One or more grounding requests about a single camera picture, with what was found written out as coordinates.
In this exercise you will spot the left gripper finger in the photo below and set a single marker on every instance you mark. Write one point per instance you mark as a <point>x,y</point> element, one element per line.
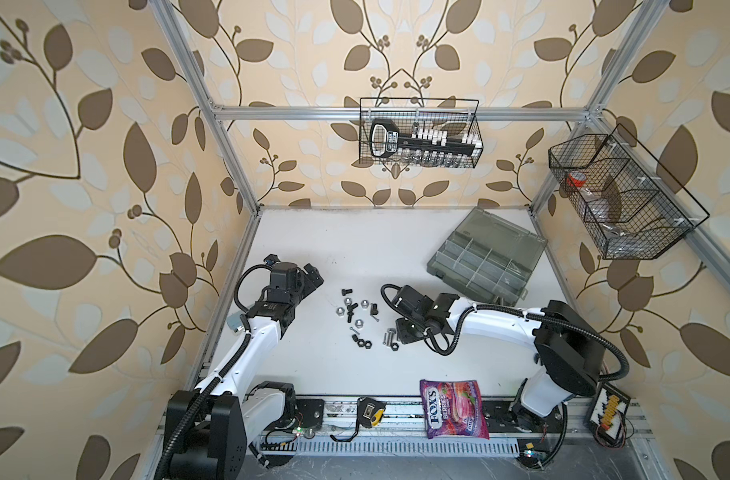
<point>305,290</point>
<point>313,276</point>

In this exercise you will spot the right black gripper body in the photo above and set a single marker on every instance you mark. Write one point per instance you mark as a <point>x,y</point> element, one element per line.
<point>408,329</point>

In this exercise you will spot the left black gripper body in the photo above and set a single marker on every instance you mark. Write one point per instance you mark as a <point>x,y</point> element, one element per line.
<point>302,286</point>

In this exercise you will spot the silver hex bolt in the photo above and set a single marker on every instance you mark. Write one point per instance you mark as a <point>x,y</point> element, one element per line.
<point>389,337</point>

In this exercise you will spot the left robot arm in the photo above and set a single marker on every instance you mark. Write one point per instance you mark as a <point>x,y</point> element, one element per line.
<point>210,429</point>

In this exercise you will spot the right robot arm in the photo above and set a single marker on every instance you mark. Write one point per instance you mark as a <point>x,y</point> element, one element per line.
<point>574,359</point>

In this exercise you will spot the black hex nut pair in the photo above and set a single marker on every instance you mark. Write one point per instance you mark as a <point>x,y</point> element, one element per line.
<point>361,342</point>

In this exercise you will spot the grey plastic organizer box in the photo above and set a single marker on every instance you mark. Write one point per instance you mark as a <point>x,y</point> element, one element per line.
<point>488,259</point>

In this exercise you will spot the purple Fox's candy bag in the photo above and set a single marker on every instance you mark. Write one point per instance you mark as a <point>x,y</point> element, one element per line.
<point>453,409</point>

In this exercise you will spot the yellow black tape measure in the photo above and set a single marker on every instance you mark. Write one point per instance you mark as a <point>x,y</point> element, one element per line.
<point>370,412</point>

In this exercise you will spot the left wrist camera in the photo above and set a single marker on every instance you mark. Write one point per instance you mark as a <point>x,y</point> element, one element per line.
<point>271,260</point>

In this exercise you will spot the socket set on black rail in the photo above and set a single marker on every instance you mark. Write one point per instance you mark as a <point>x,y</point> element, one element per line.
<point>421,146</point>

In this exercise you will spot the back wire basket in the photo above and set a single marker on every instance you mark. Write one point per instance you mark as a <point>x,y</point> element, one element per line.
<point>456,116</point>

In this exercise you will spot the wire basket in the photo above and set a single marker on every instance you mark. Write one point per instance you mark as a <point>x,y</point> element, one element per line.
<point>456,116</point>
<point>635,205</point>

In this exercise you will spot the small electronics board with wires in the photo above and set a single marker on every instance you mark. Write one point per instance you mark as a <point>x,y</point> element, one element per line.
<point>606,419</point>

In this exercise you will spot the right wire basket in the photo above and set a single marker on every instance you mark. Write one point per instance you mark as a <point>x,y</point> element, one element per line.
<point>635,205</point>

